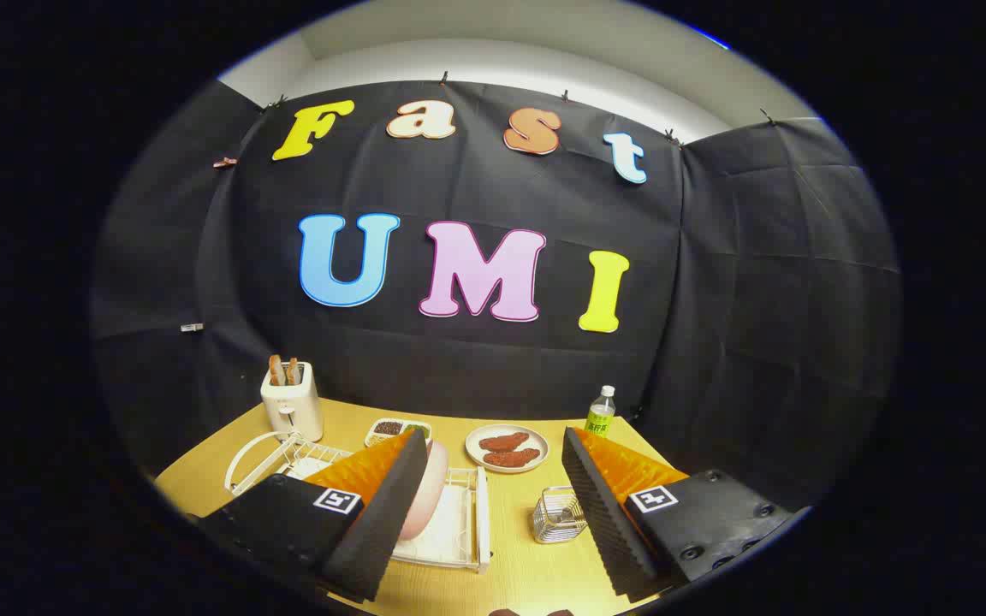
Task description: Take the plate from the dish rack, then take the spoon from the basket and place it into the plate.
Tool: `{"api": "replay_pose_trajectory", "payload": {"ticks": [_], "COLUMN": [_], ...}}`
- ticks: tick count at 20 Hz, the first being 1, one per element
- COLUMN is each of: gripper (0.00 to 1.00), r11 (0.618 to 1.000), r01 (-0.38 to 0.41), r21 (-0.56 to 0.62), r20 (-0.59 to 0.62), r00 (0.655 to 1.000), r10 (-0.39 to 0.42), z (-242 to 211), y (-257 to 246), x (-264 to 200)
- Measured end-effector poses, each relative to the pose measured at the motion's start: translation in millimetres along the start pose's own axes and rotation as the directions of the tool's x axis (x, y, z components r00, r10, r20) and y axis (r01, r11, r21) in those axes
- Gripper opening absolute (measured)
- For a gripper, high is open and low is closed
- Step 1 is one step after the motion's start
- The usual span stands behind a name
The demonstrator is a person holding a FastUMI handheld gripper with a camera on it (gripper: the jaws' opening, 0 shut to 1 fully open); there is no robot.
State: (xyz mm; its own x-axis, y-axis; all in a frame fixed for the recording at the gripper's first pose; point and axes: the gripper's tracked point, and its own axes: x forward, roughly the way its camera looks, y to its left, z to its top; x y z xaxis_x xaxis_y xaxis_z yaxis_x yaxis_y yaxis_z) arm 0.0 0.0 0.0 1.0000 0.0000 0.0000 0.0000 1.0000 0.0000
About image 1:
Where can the brown sausage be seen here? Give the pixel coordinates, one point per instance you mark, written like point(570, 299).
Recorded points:
point(512, 459)
point(503, 441)

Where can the white divided seasoning dish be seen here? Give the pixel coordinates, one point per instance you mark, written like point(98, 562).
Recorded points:
point(388, 428)

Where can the toasted bread slice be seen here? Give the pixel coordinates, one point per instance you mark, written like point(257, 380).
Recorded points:
point(292, 372)
point(276, 370)

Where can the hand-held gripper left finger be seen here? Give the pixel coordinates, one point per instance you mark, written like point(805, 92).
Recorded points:
point(377, 530)

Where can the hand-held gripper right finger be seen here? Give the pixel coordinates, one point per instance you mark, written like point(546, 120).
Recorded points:
point(608, 530)

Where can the green label drink bottle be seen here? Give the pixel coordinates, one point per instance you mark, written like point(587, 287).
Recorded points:
point(601, 419)

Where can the pink plate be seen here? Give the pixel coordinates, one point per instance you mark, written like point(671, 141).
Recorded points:
point(429, 496)

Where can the white plate with sausages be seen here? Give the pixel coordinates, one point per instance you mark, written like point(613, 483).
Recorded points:
point(473, 451)

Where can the white toaster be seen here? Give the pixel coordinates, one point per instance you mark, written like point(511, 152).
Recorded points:
point(292, 411)

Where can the black backdrop cloth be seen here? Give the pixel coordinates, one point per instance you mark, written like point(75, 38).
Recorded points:
point(715, 299)

